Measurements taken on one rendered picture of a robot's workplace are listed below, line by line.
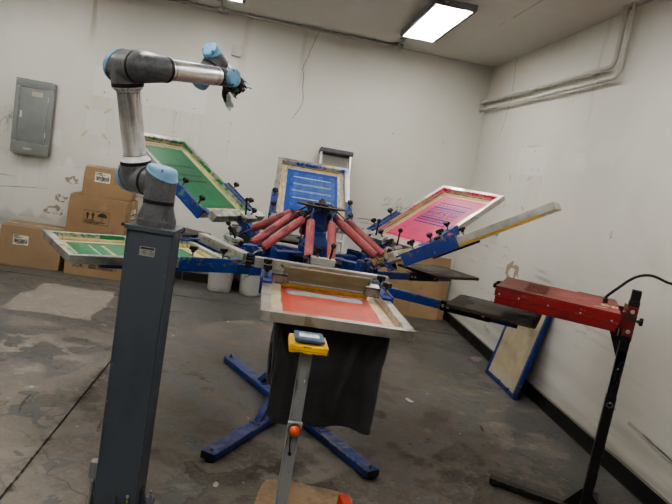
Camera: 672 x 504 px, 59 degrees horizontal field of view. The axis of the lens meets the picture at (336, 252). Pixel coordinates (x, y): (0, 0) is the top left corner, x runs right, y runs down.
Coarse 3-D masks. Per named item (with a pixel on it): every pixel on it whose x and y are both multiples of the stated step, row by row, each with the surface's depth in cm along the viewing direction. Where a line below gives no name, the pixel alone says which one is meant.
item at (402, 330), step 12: (264, 288) 248; (264, 300) 227; (384, 300) 267; (264, 312) 212; (276, 312) 213; (288, 312) 216; (396, 312) 247; (300, 324) 215; (312, 324) 215; (324, 324) 215; (336, 324) 216; (348, 324) 216; (360, 324) 217; (372, 324) 219; (396, 324) 236; (408, 324) 229; (384, 336) 219; (396, 336) 219; (408, 336) 220
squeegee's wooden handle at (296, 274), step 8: (288, 272) 270; (296, 272) 271; (304, 272) 271; (312, 272) 272; (320, 272) 272; (328, 272) 273; (288, 280) 271; (296, 280) 271; (304, 280) 272; (312, 280) 272; (320, 280) 272; (328, 280) 273; (336, 280) 273; (344, 280) 274; (352, 280) 274; (360, 280) 274; (368, 280) 275; (344, 288) 274; (352, 288) 275; (360, 288) 275
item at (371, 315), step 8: (336, 296) 274; (344, 296) 277; (344, 304) 261; (352, 304) 263; (360, 304) 266; (368, 304) 269; (368, 312) 253; (352, 320) 235; (360, 320) 237; (376, 320) 242
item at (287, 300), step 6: (282, 288) 271; (288, 288) 274; (282, 294) 259; (288, 294) 261; (282, 300) 248; (288, 300) 250; (312, 300) 258; (318, 300) 260; (324, 300) 262; (288, 306) 239; (294, 306) 241; (300, 312) 233; (306, 312) 235
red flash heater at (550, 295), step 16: (496, 288) 293; (512, 288) 293; (528, 288) 302; (544, 288) 312; (560, 288) 324; (512, 304) 291; (528, 304) 288; (544, 304) 285; (560, 304) 282; (576, 304) 279; (592, 304) 286; (608, 304) 295; (624, 304) 301; (576, 320) 280; (592, 320) 277; (608, 320) 274; (624, 320) 282
